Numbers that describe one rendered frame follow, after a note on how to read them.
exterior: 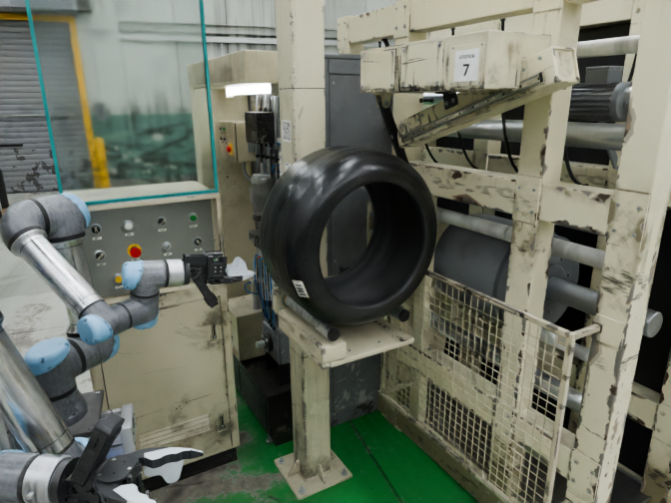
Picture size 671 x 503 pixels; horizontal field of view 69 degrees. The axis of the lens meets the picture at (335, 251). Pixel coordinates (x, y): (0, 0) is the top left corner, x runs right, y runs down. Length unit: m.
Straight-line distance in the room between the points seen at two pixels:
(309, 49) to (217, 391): 1.45
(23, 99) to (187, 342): 9.08
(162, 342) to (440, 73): 1.44
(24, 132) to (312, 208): 9.76
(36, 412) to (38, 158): 9.96
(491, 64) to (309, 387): 1.39
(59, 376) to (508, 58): 1.52
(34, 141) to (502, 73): 10.00
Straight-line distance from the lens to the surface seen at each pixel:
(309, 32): 1.80
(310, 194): 1.41
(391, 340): 1.76
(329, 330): 1.57
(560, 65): 1.47
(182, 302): 2.06
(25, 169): 10.98
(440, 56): 1.53
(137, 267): 1.37
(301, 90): 1.77
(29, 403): 1.06
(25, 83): 10.87
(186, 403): 2.26
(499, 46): 1.44
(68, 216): 1.59
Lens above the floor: 1.61
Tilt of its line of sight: 17 degrees down
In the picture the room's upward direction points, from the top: 1 degrees counter-clockwise
